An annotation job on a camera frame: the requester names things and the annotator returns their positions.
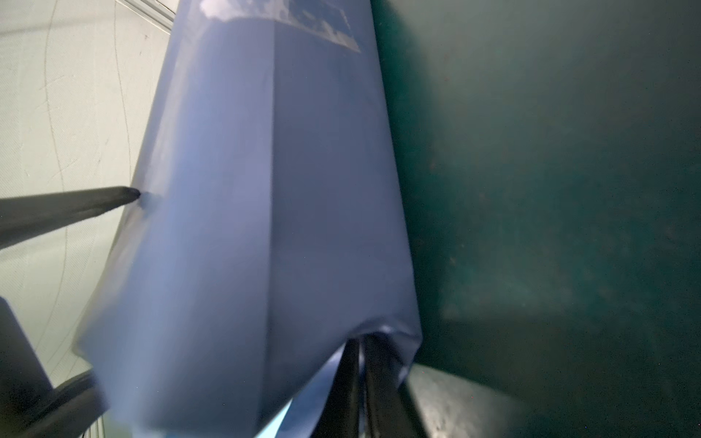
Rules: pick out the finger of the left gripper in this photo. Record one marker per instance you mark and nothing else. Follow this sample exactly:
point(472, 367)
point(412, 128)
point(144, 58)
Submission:
point(30, 405)
point(26, 217)

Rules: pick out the light blue wrapping paper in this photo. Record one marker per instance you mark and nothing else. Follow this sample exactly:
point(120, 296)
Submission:
point(270, 227)

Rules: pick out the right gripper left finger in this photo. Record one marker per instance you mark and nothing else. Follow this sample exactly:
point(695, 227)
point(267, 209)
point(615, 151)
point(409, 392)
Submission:
point(340, 415)

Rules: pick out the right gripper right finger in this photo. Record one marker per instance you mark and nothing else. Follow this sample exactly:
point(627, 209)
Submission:
point(387, 414)

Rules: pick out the green table mat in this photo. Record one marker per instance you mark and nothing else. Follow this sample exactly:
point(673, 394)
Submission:
point(549, 158)

